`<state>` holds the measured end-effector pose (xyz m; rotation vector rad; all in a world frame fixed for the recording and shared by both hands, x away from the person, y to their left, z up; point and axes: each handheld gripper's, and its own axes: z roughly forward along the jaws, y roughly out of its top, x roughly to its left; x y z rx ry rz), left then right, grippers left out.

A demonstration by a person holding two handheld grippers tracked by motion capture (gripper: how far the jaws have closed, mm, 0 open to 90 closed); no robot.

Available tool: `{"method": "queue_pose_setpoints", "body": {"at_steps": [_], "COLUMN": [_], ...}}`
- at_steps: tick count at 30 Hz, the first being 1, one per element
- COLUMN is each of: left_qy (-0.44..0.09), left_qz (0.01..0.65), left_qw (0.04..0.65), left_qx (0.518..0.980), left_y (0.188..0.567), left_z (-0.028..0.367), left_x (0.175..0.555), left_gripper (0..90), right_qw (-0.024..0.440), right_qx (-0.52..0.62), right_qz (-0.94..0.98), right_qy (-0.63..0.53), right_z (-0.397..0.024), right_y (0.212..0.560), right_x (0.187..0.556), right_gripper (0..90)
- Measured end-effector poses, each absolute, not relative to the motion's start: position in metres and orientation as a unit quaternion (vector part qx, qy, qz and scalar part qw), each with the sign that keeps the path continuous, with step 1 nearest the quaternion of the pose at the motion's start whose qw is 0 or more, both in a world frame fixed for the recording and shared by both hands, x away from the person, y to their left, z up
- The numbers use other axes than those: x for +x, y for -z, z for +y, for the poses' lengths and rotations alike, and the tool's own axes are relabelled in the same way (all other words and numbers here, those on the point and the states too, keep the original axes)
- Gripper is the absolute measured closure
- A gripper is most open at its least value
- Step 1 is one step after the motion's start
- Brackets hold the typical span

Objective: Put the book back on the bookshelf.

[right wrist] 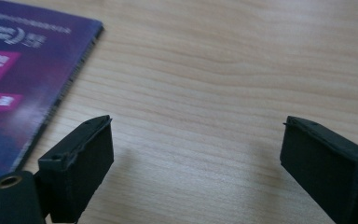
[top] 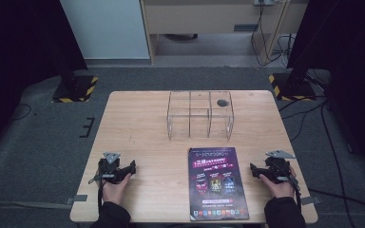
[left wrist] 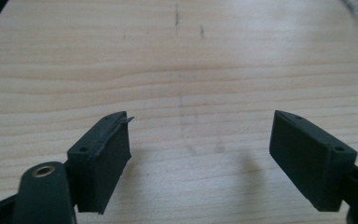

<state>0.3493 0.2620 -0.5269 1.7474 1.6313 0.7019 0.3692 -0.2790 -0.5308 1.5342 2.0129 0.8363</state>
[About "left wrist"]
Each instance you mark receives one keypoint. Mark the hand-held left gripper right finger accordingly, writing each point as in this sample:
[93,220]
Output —
[307,165]

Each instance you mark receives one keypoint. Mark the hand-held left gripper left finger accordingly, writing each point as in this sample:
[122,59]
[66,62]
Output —
[101,161]

